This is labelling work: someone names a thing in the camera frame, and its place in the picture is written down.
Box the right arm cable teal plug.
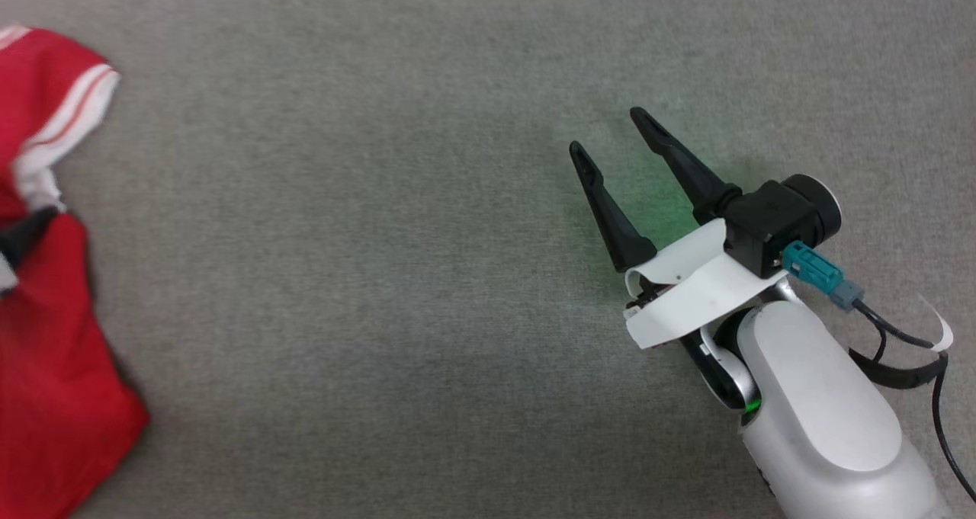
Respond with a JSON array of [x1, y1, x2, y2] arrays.
[[781, 240, 976, 505]]

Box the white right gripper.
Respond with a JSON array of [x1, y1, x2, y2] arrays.
[[569, 107, 788, 415]]

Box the black cable strap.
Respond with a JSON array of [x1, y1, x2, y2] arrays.
[[849, 346, 949, 389]]

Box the grey fabric sofa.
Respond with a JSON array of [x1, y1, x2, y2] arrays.
[[0, 0, 976, 519]]

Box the red Bulls jersey shirt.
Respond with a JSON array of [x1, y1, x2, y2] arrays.
[[0, 24, 151, 519]]

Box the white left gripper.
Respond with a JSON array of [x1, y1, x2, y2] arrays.
[[0, 206, 59, 298]]

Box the white cable tag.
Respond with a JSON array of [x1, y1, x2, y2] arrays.
[[917, 293, 955, 352]]

